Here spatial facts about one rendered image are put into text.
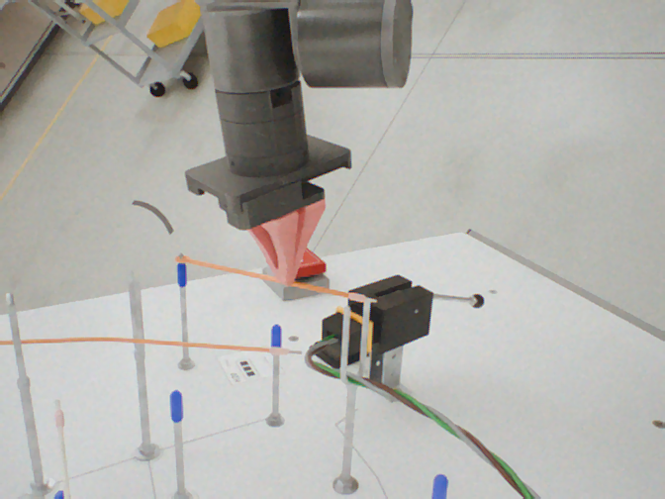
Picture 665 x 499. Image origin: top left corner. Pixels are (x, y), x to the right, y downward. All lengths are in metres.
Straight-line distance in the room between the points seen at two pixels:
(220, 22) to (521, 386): 0.39
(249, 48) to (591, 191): 1.68
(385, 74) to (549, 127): 1.87
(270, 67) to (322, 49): 0.04
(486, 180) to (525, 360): 1.62
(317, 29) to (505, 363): 0.37
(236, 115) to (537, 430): 0.33
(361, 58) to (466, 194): 1.87
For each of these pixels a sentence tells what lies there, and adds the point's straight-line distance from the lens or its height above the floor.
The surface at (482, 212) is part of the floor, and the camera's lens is 2.19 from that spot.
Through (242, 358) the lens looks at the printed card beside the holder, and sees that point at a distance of 0.63.
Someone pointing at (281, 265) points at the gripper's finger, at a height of 1.24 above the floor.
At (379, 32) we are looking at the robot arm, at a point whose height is 1.34.
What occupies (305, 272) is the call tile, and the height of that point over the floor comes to 1.10.
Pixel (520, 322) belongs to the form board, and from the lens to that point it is 0.73.
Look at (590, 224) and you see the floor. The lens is 1.98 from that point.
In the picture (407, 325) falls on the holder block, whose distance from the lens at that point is 0.55.
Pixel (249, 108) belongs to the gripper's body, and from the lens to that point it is 0.44.
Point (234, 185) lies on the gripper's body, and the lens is 0.45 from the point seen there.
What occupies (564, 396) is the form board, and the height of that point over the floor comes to 0.99.
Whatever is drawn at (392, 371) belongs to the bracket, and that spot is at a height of 1.10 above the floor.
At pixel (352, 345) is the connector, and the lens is 0.52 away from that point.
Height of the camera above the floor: 1.53
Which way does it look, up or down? 37 degrees down
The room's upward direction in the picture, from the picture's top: 54 degrees counter-clockwise
